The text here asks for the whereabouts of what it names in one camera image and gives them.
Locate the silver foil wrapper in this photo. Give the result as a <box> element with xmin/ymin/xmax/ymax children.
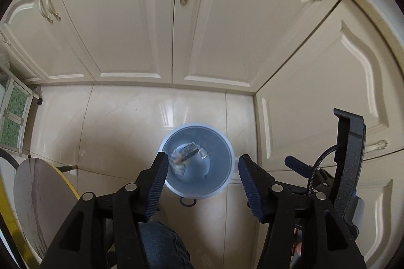
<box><xmin>181</xmin><ymin>143</ymin><xmax>200</xmax><ymax>161</ymax></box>

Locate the person's jeans leg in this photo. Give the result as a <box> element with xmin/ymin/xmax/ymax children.
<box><xmin>138</xmin><ymin>221</ymin><xmax>194</xmax><ymax>269</ymax></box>

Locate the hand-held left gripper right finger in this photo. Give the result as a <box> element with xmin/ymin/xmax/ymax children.
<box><xmin>238</xmin><ymin>154</ymin><xmax>368</xmax><ymax>269</ymax></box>

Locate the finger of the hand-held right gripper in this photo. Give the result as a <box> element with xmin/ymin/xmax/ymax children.
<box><xmin>285</xmin><ymin>156</ymin><xmax>316</xmax><ymax>179</ymax></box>

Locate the round marble table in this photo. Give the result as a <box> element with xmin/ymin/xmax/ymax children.
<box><xmin>13</xmin><ymin>157</ymin><xmax>79</xmax><ymax>261</ymax></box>

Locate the cream cabinet door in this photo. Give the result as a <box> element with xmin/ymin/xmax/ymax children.
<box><xmin>256</xmin><ymin>0</ymin><xmax>404</xmax><ymax>164</ymax></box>
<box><xmin>0</xmin><ymin>0</ymin><xmax>51</xmax><ymax>84</ymax></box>
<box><xmin>353</xmin><ymin>158</ymin><xmax>398</xmax><ymax>269</ymax></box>
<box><xmin>173</xmin><ymin>0</ymin><xmax>345</xmax><ymax>93</ymax></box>
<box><xmin>37</xmin><ymin>0</ymin><xmax>179</xmax><ymax>84</ymax></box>

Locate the braided black gripper cable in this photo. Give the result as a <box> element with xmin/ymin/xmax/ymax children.
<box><xmin>306</xmin><ymin>145</ymin><xmax>339</xmax><ymax>195</ymax></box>

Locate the pale blue plastic waste bin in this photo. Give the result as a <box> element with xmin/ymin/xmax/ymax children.
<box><xmin>158</xmin><ymin>123</ymin><xmax>236</xmax><ymax>198</ymax></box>

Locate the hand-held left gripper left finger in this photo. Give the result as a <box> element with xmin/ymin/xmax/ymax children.
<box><xmin>41</xmin><ymin>152</ymin><xmax>171</xmax><ymax>269</ymax></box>

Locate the crumpled white wrapper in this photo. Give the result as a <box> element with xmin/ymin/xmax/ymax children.
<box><xmin>170</xmin><ymin>149</ymin><xmax>190</xmax><ymax>176</ymax></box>

